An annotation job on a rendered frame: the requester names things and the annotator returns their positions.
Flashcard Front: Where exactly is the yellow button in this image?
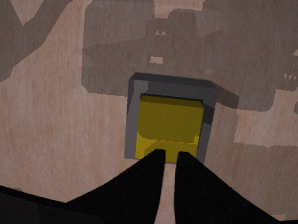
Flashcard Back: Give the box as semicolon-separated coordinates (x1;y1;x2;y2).
124;73;218;164

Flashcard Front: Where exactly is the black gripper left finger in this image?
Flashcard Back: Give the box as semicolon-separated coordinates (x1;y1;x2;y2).
0;149;165;224

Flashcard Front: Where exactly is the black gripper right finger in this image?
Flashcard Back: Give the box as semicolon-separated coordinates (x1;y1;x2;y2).
173;151;298;224

